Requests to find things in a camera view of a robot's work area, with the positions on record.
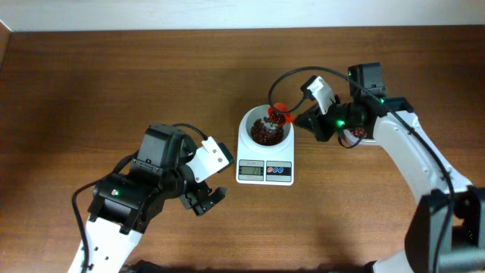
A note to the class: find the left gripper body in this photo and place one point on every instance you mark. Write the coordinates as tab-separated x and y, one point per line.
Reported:
179	184

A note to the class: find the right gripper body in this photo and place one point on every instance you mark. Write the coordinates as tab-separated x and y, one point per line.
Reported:
320	123

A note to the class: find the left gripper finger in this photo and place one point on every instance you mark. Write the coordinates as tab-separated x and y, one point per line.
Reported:
228	155
206	199

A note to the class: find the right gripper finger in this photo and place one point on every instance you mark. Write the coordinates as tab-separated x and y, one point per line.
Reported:
311	125
308	114

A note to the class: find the orange plastic measuring scoop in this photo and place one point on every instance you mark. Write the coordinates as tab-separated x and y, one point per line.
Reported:
280	110

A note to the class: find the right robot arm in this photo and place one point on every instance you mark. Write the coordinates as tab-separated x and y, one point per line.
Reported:
446	233

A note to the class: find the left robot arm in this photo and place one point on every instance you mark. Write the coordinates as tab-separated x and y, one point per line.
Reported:
116	224

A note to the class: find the white digital kitchen scale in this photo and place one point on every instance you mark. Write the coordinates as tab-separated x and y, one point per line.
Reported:
262	165

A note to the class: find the red beans in bowl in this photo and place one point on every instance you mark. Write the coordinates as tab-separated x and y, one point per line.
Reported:
268	131

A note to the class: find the white round bowl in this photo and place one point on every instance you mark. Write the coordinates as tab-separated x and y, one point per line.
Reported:
260	112

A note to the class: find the red beans in container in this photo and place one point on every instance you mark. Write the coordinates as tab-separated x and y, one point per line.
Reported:
359	133

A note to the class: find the clear plastic bean container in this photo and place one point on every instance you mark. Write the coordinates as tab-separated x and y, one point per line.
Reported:
351	140

